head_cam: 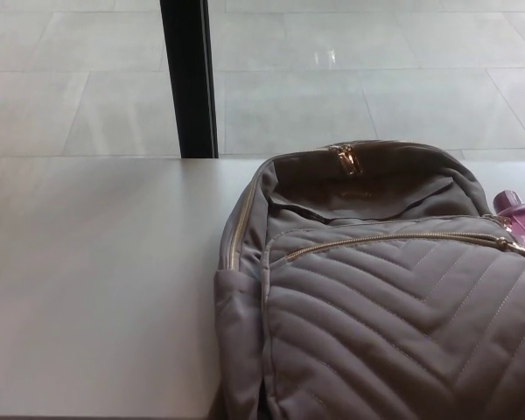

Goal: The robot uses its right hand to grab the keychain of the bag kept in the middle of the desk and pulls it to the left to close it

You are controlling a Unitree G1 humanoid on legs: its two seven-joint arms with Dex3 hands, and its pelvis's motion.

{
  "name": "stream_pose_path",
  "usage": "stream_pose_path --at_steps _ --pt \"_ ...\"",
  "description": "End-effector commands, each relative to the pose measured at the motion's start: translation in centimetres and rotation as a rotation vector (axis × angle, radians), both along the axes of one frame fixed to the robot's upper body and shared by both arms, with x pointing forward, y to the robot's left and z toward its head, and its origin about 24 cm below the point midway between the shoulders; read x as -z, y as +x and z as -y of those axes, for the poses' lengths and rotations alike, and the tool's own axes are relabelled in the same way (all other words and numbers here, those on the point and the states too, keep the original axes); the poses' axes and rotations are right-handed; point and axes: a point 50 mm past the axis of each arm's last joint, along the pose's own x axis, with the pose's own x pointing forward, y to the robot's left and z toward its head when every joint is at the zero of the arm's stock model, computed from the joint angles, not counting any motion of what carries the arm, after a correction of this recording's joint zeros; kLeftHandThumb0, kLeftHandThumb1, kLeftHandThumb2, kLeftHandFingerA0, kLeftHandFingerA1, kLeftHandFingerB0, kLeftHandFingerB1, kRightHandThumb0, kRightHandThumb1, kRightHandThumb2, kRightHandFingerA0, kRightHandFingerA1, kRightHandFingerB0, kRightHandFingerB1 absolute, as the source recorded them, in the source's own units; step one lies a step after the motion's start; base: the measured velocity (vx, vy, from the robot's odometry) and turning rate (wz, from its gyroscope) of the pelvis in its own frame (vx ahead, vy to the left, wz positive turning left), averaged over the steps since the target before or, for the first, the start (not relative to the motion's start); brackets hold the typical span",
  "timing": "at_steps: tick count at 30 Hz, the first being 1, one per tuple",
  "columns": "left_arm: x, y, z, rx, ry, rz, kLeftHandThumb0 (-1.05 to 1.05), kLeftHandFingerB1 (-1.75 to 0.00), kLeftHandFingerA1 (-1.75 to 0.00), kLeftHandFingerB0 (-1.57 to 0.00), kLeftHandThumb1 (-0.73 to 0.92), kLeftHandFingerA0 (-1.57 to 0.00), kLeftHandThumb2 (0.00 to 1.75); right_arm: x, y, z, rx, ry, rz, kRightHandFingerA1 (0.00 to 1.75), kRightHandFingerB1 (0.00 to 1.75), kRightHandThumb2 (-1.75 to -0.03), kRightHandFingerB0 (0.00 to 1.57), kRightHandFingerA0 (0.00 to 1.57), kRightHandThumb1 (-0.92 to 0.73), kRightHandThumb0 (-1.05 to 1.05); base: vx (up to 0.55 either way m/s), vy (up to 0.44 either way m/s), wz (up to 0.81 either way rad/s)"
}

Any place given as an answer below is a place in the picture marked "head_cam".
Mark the grey quilted backpack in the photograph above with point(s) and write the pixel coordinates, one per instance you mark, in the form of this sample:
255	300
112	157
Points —
376	306

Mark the pink transparent water bottle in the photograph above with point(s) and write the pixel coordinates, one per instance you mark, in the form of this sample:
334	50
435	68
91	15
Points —
520	215

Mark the black vertical window post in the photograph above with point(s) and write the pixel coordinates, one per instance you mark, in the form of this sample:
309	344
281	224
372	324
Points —
189	79

